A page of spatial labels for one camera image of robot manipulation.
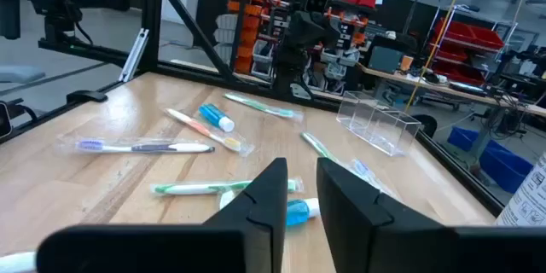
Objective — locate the blue toothpaste tube white cap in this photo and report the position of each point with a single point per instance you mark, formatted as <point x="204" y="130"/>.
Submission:
<point x="213" y="115"/>
<point x="298" y="212"/>

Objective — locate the grey equipment box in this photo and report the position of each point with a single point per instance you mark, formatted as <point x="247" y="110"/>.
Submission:
<point x="385" y="59"/>

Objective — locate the black round stool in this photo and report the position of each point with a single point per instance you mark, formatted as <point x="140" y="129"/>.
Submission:
<point x="425" y="124"/>

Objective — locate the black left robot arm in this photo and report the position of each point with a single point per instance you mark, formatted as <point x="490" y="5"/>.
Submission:
<point x="290" y="68"/>

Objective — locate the large blue floor bin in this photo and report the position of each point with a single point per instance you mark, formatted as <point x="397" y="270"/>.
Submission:
<point x="505" y="166"/>

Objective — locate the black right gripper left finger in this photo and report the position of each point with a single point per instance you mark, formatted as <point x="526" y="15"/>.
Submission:
<point x="256" y="243"/>

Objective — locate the long wooden workbench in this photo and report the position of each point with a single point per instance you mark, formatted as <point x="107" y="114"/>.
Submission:
<point x="448" y="89"/>

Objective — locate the shelf with orange bins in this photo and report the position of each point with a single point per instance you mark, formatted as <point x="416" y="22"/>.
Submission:
<point x="249" y="21"/>

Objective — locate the orange white toothbrush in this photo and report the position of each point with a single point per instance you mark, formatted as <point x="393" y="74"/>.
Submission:
<point x="196" y="126"/>

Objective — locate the small blue floor bin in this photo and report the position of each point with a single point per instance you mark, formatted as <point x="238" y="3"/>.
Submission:
<point x="462" y="138"/>

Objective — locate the silver metal bracket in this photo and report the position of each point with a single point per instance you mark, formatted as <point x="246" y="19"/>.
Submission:
<point x="133" y="55"/>

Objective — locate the black background robot arm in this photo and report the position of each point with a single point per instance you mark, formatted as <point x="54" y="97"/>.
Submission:
<point x="59" y="4"/>

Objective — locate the white wipes canister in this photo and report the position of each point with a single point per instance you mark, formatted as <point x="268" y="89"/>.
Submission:
<point x="529" y="200"/>

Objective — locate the navy white toothbrush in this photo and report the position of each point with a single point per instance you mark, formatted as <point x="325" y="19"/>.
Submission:
<point x="170" y="147"/>

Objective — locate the clear acrylic organizer box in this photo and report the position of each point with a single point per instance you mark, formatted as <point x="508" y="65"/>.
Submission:
<point x="386" y="134"/>

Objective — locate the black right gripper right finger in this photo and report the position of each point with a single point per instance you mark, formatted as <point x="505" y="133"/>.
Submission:
<point x="362" y="239"/>

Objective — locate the black table clamp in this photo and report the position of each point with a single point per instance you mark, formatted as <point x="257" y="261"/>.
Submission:
<point x="85" y="96"/>

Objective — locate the rack of red bins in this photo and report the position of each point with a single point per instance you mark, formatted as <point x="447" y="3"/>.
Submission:
<point x="467" y="47"/>

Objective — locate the green white toothbrush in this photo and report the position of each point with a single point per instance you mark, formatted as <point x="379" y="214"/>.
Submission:
<point x="192" y="188"/>

